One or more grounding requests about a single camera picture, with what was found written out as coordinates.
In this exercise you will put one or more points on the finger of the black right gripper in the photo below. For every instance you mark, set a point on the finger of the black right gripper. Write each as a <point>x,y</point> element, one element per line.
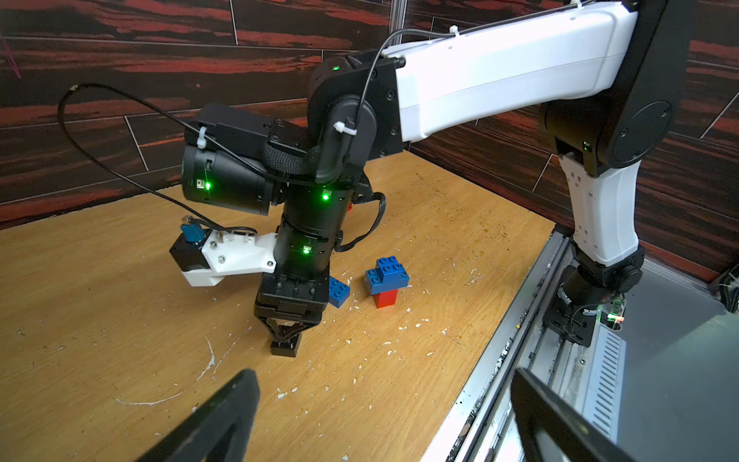
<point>303,332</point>
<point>274,327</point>

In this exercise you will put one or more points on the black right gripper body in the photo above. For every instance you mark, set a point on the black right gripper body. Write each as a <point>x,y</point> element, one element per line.
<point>286,299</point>

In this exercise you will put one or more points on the red tall square brick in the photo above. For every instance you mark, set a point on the red tall square brick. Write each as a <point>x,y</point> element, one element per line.
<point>385,299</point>

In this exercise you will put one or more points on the black square brick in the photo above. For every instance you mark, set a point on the black square brick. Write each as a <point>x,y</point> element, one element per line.
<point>286,349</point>

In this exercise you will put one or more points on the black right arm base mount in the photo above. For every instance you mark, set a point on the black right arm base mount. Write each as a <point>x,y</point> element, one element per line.
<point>588,292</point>

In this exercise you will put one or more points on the aluminium front base rails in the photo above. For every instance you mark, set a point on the aluminium front base rails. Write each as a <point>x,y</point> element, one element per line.
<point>663,388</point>

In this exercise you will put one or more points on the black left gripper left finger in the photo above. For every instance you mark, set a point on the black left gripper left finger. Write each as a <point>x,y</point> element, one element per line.
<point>219,430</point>

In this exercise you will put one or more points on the small blue square brick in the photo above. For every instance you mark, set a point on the small blue square brick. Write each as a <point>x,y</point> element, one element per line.
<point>389,268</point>

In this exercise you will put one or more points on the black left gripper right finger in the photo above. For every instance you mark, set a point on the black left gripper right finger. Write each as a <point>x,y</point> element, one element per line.
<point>551,430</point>

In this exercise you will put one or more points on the blue long brick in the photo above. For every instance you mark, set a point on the blue long brick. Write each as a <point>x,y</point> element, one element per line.
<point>376,285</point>
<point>338,292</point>

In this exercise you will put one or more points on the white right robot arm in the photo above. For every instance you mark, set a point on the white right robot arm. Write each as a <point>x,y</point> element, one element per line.
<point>606,74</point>

